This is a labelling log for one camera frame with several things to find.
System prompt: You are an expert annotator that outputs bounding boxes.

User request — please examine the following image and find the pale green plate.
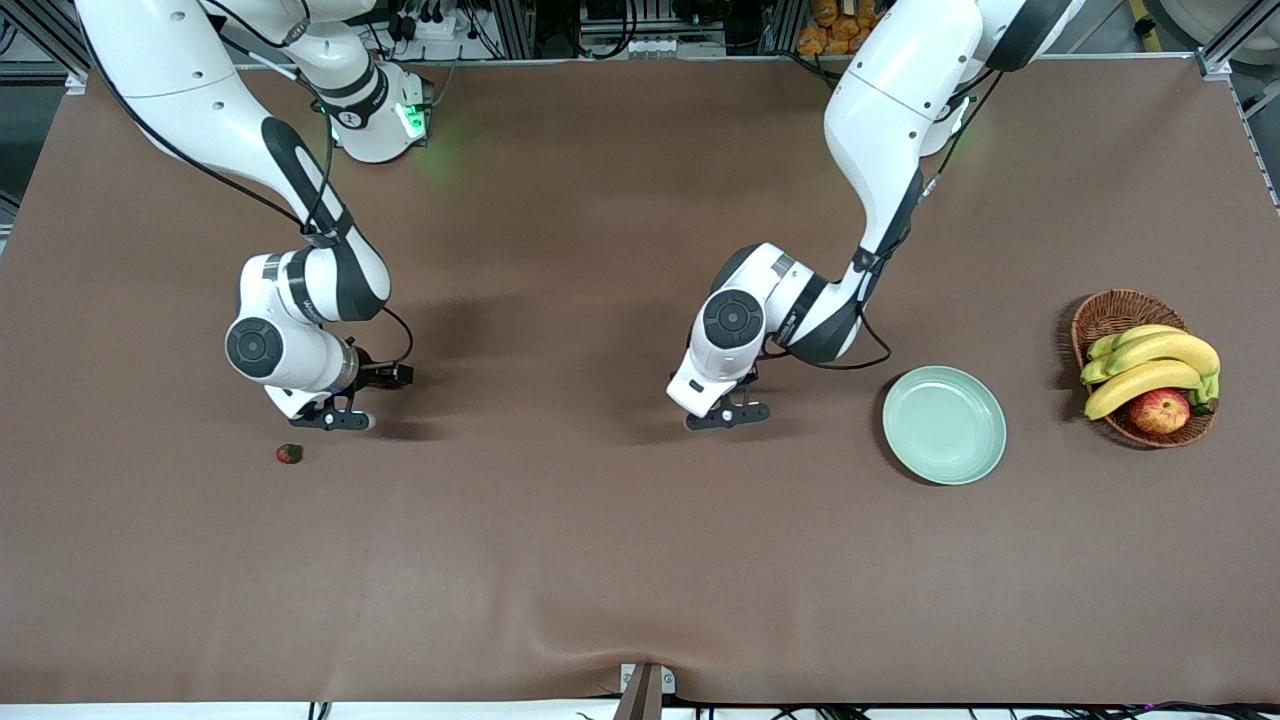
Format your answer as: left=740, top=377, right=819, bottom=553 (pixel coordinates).
left=881, top=365, right=1008, bottom=487

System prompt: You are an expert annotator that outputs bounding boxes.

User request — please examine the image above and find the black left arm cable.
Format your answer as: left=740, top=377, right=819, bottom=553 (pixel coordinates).
left=755, top=70, right=1006, bottom=373

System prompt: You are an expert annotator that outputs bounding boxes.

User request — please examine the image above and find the grey metal clamp bracket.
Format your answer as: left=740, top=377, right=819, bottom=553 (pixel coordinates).
left=620, top=663, right=677, bottom=696

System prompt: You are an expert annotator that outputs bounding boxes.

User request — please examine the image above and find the brown table mat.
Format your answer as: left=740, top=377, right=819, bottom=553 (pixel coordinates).
left=0, top=55, right=1280, bottom=706

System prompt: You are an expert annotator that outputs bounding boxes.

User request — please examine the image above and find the grey camera pole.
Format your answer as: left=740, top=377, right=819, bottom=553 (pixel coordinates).
left=612, top=665, right=664, bottom=720

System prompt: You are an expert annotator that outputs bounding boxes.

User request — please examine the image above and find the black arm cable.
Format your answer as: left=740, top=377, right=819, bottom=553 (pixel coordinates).
left=755, top=70, right=1006, bottom=373
left=100, top=0, right=415, bottom=366

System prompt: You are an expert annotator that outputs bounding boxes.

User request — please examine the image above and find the aluminium frame profile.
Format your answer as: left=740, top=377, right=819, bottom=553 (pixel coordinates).
left=1195, top=0, right=1280, bottom=81
left=0, top=0, right=101, bottom=96

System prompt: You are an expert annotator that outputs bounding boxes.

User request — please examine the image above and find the large yellow banana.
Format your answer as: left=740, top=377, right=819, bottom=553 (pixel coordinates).
left=1103, top=332, right=1222, bottom=379

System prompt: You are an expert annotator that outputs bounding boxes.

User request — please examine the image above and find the white power strip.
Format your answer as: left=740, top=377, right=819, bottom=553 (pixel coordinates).
left=385, top=8, right=488, bottom=43

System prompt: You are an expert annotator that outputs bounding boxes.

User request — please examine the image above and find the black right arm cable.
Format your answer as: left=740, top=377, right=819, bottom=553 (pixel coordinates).
left=100, top=0, right=415, bottom=366

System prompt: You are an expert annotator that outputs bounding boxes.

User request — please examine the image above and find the white terminal block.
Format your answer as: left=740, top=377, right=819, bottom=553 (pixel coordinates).
left=625, top=36, right=726, bottom=59

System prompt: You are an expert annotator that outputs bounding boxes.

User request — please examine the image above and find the brown wicker basket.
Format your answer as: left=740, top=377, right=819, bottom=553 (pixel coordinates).
left=1070, top=289, right=1219, bottom=450

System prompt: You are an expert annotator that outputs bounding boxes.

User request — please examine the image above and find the red yellow apple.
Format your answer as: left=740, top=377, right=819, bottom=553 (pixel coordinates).
left=1128, top=388, right=1192, bottom=436

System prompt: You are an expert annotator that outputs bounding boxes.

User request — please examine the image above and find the bag of orange buns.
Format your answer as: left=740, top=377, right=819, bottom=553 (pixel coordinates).
left=797, top=0, right=881, bottom=57

